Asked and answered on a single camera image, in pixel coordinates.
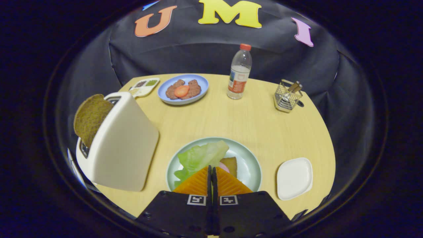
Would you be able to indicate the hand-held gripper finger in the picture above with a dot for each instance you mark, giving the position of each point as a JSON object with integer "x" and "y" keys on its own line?
{"x": 214, "y": 215}
{"x": 209, "y": 215}

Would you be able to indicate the green lettuce leaf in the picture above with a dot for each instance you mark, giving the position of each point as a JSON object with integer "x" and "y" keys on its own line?
{"x": 201, "y": 155}

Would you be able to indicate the dark brown bread slice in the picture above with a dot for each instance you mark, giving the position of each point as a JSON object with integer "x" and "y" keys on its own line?
{"x": 91, "y": 117}

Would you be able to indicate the pink ham slice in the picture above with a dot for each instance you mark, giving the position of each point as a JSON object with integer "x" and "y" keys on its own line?
{"x": 224, "y": 167}

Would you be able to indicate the light toasted bread slice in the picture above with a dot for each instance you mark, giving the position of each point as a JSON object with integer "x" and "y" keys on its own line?
{"x": 230, "y": 165}

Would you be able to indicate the pale green round plate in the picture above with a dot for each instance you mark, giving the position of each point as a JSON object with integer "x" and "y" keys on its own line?
{"x": 248, "y": 165}

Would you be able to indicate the small black table edge block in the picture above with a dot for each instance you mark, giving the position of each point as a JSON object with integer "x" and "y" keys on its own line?
{"x": 299, "y": 214}

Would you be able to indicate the white square plate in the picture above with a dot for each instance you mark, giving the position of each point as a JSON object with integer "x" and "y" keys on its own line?
{"x": 294, "y": 178}

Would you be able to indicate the white toaster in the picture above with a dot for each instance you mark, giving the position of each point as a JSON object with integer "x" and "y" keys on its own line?
{"x": 122, "y": 148}

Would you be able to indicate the red tomato slice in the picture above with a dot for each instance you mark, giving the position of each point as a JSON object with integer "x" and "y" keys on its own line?
{"x": 181, "y": 91}

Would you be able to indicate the brown meat patty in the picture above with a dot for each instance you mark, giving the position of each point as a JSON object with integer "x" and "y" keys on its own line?
{"x": 195, "y": 87}
{"x": 171, "y": 92}

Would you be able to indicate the blue round plate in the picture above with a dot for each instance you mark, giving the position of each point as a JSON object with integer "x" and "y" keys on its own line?
{"x": 200, "y": 81}

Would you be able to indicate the white divided condiment tray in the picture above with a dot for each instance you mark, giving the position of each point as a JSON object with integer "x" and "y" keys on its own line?
{"x": 143, "y": 86}

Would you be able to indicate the clear red-capped water bottle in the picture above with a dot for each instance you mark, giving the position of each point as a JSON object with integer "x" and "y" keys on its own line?
{"x": 239, "y": 71}

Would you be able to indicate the black backdrop cloth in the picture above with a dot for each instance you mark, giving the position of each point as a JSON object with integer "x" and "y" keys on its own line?
{"x": 198, "y": 56}

